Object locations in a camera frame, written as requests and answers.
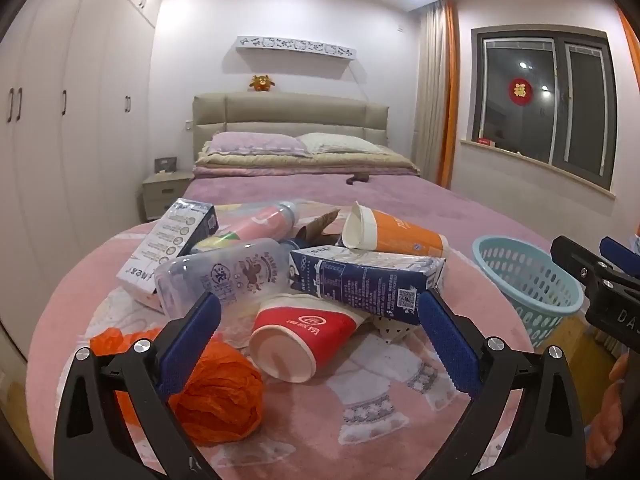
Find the beige bedside table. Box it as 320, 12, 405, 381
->
142, 171, 193, 221

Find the light blue plastic basket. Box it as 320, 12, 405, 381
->
472, 235, 585, 348

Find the red round window sticker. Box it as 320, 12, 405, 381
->
508, 78, 534, 106

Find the pink label plastic bottle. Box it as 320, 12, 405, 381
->
191, 200, 298, 254

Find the purple bed cover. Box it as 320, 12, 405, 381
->
184, 174, 551, 257

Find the dark framed window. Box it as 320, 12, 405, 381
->
471, 30, 617, 190

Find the white pillow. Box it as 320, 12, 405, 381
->
298, 132, 383, 154

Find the white built-in wardrobe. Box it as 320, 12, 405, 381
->
1, 0, 162, 354

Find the purple pillow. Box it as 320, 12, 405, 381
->
205, 131, 311, 157

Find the orange plush toy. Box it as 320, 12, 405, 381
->
250, 75, 276, 92

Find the blue milk carton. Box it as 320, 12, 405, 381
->
290, 245, 446, 325

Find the white decorated wall shelf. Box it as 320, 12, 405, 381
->
234, 35, 357, 61

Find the orange paper cup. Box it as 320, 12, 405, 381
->
341, 203, 449, 258

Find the orange and beige curtain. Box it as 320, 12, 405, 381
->
411, 0, 460, 188

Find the small brown object on bed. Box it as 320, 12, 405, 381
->
345, 174, 370, 185

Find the brown paper bag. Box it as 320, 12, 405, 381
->
293, 209, 340, 248

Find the red paper cup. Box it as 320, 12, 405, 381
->
248, 294, 368, 384

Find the dark picture frame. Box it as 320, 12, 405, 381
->
154, 156, 177, 174

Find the beige upholstered headboard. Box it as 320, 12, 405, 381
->
192, 92, 388, 165

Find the clear plastic bottle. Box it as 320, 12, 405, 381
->
154, 238, 291, 318

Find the white and navy carton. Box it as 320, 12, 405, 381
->
116, 198, 218, 312

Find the pink patterned quilt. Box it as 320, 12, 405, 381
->
26, 198, 547, 479

